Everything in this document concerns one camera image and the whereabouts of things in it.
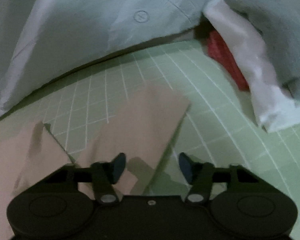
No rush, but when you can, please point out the white crumpled cloth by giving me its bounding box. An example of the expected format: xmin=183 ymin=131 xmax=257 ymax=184
xmin=202 ymin=0 xmax=300 ymax=133

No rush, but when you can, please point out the green grid bed sheet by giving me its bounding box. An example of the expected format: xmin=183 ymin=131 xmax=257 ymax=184
xmin=0 ymin=39 xmax=300 ymax=240

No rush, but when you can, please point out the red knitted cloth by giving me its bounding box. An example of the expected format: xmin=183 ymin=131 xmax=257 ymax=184
xmin=206 ymin=29 xmax=251 ymax=92

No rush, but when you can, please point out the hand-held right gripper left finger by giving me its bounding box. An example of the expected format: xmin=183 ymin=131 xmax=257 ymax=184
xmin=43 ymin=152 xmax=127 ymax=205

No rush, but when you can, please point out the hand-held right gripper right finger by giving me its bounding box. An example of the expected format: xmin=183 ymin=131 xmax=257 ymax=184
xmin=178 ymin=152 xmax=260 ymax=205

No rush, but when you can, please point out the pale green printed quilt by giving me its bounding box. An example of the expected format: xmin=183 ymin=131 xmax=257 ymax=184
xmin=0 ymin=0 xmax=231 ymax=123

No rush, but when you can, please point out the pale pink garment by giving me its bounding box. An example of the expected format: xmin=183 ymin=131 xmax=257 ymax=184
xmin=0 ymin=85 xmax=191 ymax=240

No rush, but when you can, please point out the grey-green garment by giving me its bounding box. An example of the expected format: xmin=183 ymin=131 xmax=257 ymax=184
xmin=226 ymin=0 xmax=300 ymax=103

